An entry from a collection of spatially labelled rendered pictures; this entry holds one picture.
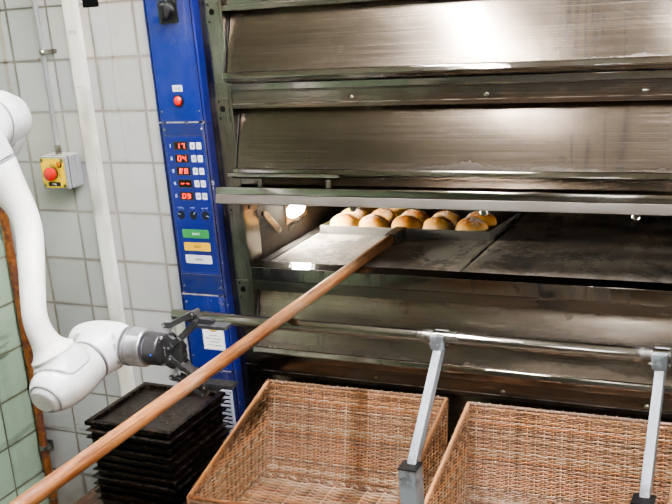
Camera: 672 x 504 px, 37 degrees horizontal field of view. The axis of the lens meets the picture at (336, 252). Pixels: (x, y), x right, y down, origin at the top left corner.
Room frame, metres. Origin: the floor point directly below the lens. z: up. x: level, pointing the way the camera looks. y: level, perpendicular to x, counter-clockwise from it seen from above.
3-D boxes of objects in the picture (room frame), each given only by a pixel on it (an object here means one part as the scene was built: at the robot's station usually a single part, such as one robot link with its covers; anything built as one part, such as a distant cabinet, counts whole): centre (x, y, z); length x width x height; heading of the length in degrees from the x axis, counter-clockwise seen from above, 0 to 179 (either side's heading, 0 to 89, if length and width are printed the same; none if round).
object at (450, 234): (3.12, -0.28, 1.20); 0.55 x 0.36 x 0.03; 63
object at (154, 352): (2.14, 0.39, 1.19); 0.09 x 0.07 x 0.08; 63
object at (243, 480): (2.40, 0.08, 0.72); 0.56 x 0.49 x 0.28; 65
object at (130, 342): (2.17, 0.46, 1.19); 0.09 x 0.06 x 0.09; 153
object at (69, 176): (3.02, 0.80, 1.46); 0.10 x 0.07 x 0.10; 63
